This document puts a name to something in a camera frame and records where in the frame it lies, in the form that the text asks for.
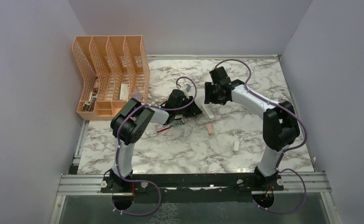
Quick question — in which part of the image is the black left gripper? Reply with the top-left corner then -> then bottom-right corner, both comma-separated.
174,95 -> 201,117

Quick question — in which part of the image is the red staple box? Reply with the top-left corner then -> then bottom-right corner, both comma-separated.
155,118 -> 185,133

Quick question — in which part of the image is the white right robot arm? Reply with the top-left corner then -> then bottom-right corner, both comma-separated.
204,67 -> 300,190

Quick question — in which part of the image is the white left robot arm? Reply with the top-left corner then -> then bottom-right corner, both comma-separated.
110,84 -> 202,192

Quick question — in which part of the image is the small white stapler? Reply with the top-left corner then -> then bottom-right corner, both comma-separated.
232,139 -> 240,153

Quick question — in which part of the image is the clear tape roll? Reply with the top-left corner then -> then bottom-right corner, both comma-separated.
131,91 -> 144,101

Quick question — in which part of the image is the white card in organizer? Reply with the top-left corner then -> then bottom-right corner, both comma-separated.
119,83 -> 130,101

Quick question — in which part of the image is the orange plastic file organizer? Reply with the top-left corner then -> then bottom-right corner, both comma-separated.
72,35 -> 150,120

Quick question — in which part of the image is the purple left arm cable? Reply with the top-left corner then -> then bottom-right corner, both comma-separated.
110,77 -> 198,217

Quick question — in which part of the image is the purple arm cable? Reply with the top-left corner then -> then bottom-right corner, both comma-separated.
110,77 -> 198,217
214,58 -> 309,215

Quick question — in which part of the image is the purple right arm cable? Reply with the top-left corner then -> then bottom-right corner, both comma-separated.
214,58 -> 309,215

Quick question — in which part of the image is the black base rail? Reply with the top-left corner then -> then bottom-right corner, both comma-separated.
68,165 -> 284,205

